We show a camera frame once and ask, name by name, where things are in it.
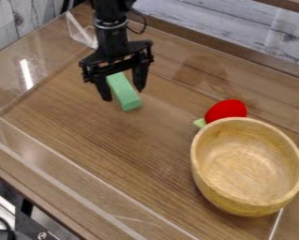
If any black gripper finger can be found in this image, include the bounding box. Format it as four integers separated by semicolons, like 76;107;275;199
92;76;112;101
130;64;149;92

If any green rectangular block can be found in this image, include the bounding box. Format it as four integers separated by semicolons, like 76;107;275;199
106;72;141;112

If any black cable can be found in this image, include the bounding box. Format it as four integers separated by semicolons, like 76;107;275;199
0;213;18;240

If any red plush strawberry toy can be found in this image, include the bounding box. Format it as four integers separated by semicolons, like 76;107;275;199
192;99;248;129

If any clear acrylic corner bracket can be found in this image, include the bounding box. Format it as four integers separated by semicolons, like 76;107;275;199
65;12;97;50

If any black table leg bracket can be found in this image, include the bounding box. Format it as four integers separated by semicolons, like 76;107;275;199
14;198;60;240

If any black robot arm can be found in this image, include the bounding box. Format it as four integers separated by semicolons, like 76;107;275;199
78;0;153;101

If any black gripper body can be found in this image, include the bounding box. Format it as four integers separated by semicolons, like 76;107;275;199
78;40;153;82

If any wooden bowl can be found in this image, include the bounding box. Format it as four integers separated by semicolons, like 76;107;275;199
189;117;299;218

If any clear acrylic tray wall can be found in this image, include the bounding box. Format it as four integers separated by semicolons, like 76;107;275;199
0;117;198;240

